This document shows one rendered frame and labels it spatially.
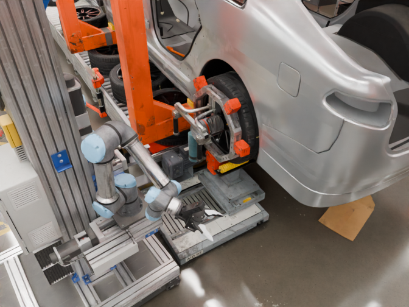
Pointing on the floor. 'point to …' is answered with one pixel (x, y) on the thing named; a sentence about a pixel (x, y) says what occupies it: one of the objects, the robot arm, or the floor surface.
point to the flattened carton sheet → (349, 217)
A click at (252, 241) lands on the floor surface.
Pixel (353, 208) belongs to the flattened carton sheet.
